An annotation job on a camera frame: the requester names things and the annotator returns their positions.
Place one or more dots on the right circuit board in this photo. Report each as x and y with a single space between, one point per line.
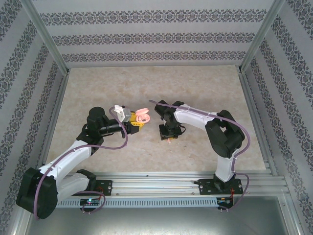
225 201

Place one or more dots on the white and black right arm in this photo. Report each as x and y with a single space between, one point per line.
195 115

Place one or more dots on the aluminium side frame rail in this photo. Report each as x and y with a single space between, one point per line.
59 102
249 98

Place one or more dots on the left circuit board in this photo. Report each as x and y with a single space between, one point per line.
90 201

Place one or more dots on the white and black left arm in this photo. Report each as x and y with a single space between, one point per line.
68 156

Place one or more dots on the pink earbud charging case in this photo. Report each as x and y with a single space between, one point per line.
143 116

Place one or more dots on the aluminium frame post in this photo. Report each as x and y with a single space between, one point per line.
264 31
44 31

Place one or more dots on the grey sheet metal tray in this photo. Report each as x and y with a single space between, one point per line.
156 220

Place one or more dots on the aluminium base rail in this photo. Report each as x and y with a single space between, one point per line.
156 183

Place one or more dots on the circuit board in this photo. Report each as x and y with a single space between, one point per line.
90 201
225 201

